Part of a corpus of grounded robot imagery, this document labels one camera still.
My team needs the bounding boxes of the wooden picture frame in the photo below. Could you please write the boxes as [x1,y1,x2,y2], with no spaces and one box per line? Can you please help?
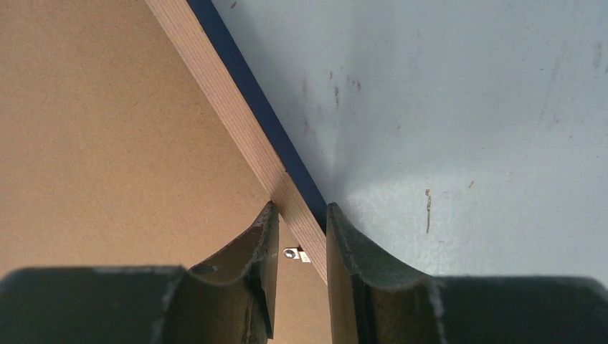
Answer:
[147,1,328,281]

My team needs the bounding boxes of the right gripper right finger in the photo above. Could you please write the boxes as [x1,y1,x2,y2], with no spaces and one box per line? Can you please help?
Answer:
[326,203,607,343]

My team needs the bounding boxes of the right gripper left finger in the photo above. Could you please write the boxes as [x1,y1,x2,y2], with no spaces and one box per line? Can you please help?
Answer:
[1,203,279,343]

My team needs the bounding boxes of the brown backing board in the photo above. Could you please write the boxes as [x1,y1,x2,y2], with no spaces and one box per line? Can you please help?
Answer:
[0,0,333,344]

